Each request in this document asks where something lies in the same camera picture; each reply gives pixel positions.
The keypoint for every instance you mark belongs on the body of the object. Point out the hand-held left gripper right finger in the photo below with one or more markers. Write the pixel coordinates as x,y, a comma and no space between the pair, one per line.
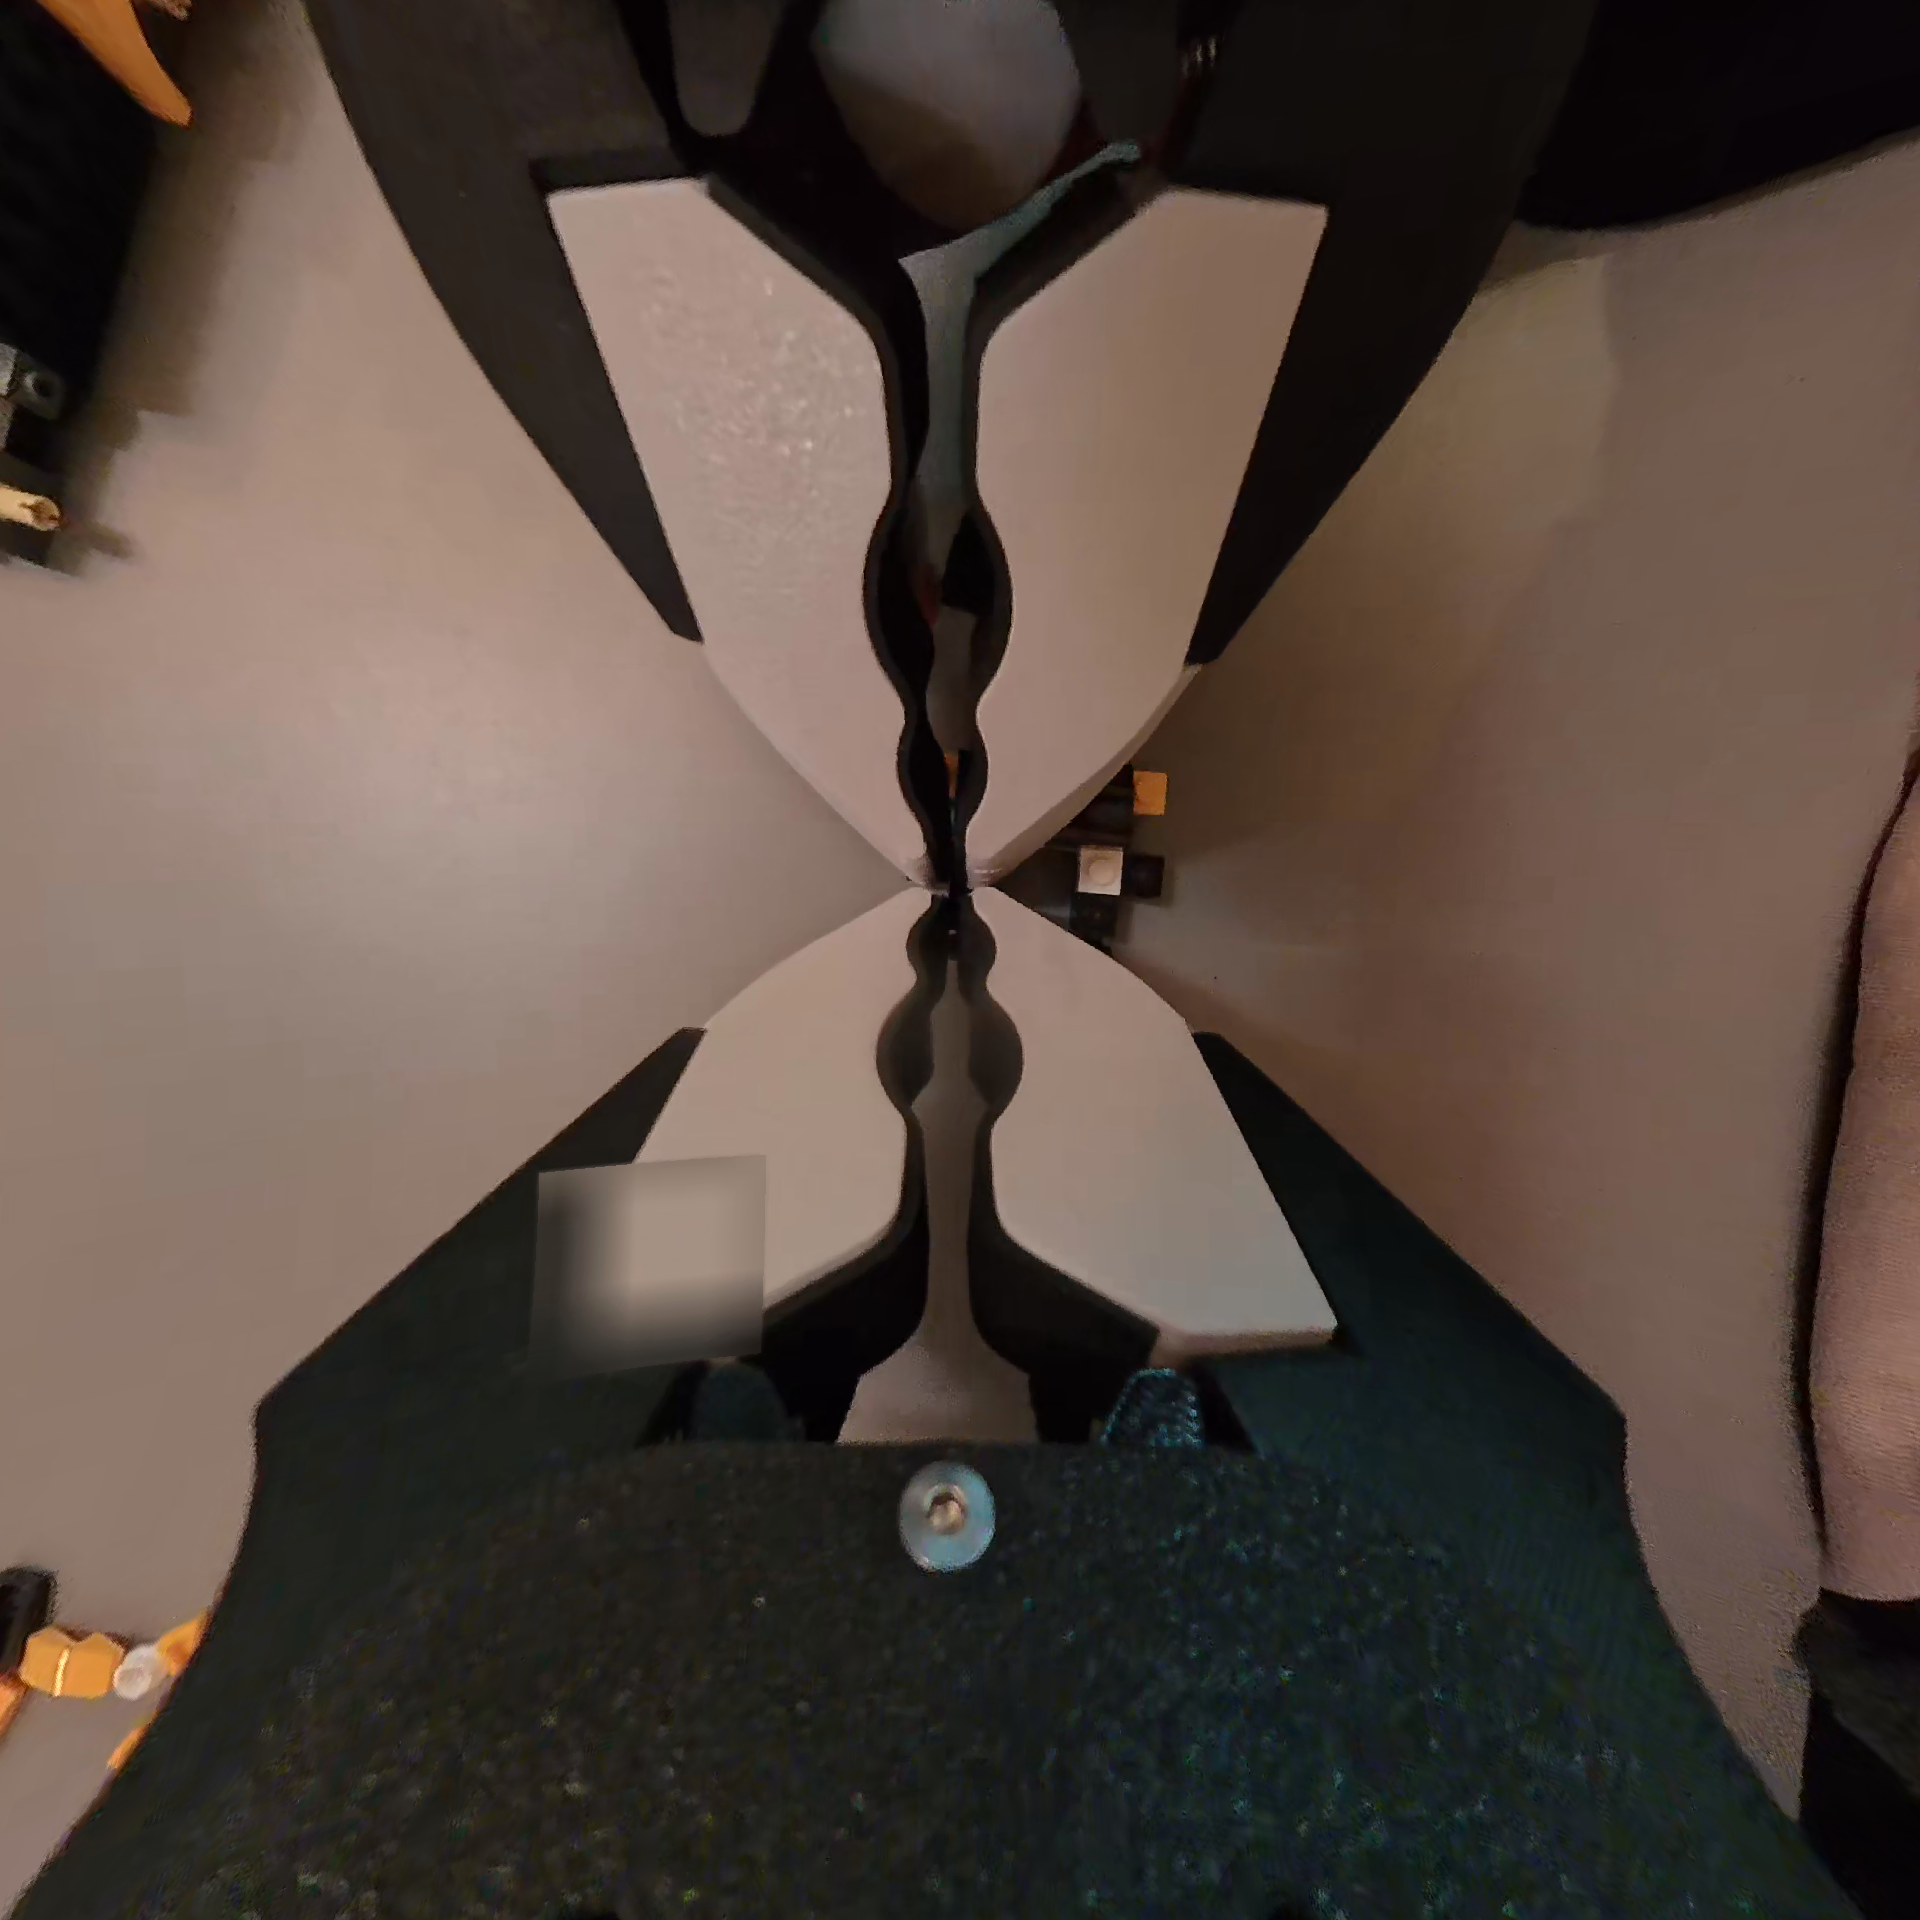
1126,1154

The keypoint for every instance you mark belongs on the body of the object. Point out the pile of loose lego pieces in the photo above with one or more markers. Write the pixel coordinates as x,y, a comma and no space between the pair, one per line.
68,1662

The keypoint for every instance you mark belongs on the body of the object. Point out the black lego subassembly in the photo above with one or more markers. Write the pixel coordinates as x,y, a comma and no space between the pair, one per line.
1102,867

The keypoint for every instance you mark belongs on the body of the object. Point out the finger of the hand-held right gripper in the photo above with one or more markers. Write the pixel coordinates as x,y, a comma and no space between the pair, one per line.
1110,451
750,451

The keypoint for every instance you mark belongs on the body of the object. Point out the person's beige pants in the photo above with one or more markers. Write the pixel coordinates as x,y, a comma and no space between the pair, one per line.
1876,1200

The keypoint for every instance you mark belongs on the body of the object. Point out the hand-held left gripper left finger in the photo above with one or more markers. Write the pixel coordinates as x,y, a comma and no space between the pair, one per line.
796,1096

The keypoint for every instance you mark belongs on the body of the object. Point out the partly built lego car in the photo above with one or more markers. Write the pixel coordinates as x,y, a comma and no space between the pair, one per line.
44,398

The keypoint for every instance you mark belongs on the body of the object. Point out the person's right forearm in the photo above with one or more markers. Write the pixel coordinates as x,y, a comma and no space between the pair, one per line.
1725,105

